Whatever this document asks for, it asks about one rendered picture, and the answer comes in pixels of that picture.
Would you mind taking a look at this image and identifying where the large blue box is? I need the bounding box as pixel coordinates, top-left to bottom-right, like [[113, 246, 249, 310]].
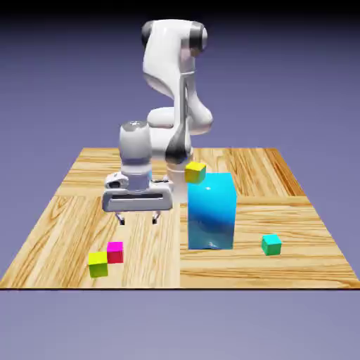
[[187, 172, 238, 250]]

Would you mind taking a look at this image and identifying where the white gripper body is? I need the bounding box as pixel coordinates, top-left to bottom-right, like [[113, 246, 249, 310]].
[[101, 186, 174, 213]]

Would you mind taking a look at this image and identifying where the small teal cube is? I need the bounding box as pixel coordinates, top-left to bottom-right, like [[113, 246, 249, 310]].
[[261, 233, 283, 257]]

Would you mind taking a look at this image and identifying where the small magenta cube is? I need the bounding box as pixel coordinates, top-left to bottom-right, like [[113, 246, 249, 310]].
[[106, 240, 124, 264]]

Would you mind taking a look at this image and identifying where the small yellow cube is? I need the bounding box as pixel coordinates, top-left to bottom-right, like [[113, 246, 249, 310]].
[[184, 161, 207, 185]]

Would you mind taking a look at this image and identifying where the small yellow-green cube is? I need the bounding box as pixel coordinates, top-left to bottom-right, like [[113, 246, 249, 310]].
[[88, 250, 109, 278]]

